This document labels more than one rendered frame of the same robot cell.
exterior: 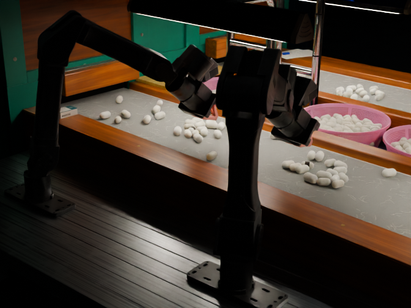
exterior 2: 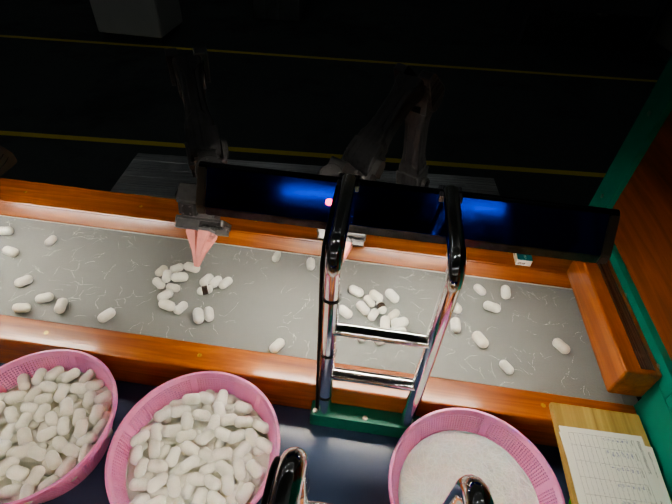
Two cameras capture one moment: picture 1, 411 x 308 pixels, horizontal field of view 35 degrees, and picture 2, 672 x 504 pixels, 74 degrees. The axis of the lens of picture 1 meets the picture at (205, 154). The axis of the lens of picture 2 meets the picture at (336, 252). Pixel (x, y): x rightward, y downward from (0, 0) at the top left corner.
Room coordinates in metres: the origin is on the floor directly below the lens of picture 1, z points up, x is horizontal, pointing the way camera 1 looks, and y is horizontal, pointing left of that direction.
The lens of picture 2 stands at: (2.16, -0.42, 1.48)
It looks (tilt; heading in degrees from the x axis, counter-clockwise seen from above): 43 degrees down; 142
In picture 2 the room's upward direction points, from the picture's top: 4 degrees clockwise
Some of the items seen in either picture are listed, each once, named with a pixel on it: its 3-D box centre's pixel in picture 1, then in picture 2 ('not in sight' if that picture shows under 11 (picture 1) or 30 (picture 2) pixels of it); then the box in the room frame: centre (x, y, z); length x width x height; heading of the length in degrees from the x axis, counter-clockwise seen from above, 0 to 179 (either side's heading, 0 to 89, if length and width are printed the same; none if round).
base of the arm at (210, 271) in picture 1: (236, 271); not in sight; (1.07, -0.06, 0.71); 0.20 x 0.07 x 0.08; 51
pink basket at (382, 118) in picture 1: (342, 132); (200, 457); (1.81, -0.40, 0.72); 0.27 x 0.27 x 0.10
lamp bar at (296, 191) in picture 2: (211, 11); (399, 204); (1.79, -0.01, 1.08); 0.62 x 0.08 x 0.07; 47
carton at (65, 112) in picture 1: (65, 112); (521, 254); (1.82, 0.41, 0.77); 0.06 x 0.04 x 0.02; 137
